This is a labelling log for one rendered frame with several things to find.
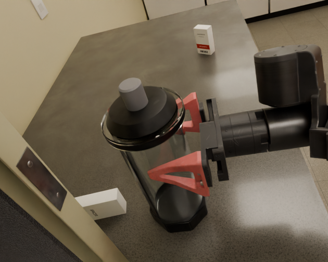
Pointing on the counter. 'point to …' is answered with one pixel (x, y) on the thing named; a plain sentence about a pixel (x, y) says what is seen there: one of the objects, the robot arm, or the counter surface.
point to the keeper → (41, 178)
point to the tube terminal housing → (35, 198)
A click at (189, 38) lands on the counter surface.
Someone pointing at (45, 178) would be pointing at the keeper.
